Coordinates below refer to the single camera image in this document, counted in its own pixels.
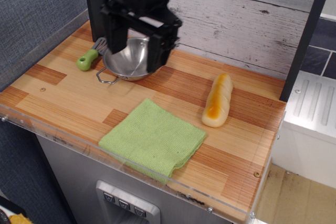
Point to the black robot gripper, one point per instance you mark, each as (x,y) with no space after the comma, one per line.
(150,17)

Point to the yellow toy bread loaf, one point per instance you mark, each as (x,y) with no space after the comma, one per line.
(217,106)

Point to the green folded cloth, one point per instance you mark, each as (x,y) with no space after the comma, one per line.
(153,141)

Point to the silver toy fridge cabinet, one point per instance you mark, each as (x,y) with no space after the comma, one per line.
(183,199)

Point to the clear acrylic front guard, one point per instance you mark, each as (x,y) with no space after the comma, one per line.
(39,128)

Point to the silver dispenser button panel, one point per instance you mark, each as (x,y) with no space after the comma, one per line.
(119,206)

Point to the white toy sink unit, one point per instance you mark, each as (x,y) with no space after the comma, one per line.
(305,143)

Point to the yellow object bottom corner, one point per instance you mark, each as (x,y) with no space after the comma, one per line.
(14,219)

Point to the steel two-handled bowl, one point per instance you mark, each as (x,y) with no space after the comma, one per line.
(130,64)

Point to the green-handled grey spatula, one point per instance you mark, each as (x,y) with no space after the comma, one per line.
(99,47)

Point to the dark left frame post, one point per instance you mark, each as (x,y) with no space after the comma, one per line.
(96,20)

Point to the dark frame post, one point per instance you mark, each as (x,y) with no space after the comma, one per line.
(96,20)
(308,31)

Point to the dark right frame post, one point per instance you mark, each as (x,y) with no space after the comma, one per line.
(308,31)

